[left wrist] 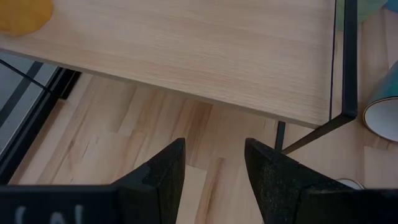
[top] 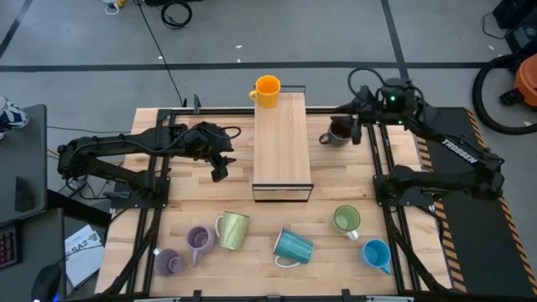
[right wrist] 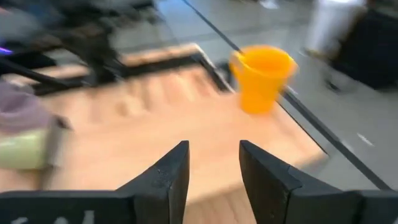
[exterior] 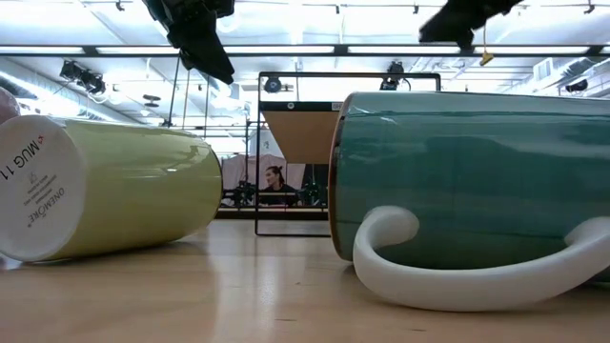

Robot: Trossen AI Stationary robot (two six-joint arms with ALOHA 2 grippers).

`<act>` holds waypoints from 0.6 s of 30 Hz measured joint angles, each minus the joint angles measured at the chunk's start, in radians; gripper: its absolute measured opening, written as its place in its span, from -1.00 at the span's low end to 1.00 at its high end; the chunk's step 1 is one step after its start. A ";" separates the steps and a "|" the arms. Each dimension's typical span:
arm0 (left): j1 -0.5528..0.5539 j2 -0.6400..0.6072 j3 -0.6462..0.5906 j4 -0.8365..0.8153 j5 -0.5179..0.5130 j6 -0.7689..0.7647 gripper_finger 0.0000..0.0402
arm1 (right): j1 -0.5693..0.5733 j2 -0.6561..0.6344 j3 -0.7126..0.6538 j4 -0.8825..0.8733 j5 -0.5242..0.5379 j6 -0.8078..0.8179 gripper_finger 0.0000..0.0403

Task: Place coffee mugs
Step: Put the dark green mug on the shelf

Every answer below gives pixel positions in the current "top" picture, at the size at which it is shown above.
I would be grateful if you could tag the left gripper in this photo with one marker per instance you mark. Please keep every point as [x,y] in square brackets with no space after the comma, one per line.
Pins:
[207,140]

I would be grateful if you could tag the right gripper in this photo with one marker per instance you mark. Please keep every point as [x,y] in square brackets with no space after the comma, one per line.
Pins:
[392,105]

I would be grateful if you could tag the grey mug dark interior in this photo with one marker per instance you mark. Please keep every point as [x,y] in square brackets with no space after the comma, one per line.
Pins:
[333,141]

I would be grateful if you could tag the pale green mug white interior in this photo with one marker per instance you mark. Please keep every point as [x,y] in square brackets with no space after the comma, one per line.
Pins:
[233,232]

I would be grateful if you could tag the orange mug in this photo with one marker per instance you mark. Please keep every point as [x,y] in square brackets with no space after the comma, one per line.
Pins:
[266,90]

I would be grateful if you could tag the lilac ribbed mug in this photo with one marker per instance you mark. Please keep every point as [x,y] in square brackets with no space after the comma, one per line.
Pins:
[200,240]

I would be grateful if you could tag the light blue mug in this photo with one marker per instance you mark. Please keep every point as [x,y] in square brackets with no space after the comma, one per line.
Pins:
[375,253]

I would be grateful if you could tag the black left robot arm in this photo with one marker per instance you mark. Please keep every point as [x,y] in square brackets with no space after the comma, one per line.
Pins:
[105,147]

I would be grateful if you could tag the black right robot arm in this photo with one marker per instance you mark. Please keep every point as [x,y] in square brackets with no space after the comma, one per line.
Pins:
[457,149]

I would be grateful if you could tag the black table clamp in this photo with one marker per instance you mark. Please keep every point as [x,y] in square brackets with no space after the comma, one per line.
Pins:
[197,295]
[346,295]
[196,102]

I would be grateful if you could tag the black power adapter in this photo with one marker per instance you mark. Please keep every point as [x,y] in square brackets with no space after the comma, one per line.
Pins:
[76,184]

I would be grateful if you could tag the white paper booklet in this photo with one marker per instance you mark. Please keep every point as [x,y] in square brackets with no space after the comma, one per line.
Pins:
[84,260]

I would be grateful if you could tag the orange vacuum cleaner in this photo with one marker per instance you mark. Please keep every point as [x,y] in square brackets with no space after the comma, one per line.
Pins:
[526,79]

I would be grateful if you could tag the black mat hazard stripes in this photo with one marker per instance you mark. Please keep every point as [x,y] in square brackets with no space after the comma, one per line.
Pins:
[482,251]

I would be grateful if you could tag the black equipment case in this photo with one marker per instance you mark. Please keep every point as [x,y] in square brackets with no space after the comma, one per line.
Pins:
[520,17]

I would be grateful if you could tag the grey desk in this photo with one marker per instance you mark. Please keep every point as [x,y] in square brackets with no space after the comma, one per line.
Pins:
[25,159]
[38,243]

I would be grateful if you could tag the black desk stand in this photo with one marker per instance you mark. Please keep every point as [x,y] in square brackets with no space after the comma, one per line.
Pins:
[24,197]

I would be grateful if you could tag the blue white patterned object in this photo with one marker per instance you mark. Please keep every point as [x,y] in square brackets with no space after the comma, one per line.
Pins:
[12,115]

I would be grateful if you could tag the black computer mouse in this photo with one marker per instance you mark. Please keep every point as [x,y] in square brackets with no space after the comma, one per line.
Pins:
[46,285]

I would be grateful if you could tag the backlit keyboard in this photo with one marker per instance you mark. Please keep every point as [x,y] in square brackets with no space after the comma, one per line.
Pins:
[8,247]

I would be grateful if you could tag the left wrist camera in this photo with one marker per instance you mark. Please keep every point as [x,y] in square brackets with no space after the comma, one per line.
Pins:
[220,173]

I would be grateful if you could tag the black metal table frame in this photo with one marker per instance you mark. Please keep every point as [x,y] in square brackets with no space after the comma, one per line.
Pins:
[235,110]

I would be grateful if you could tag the wooden shelf riser black frame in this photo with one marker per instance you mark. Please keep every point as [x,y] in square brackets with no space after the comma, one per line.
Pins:
[281,147]

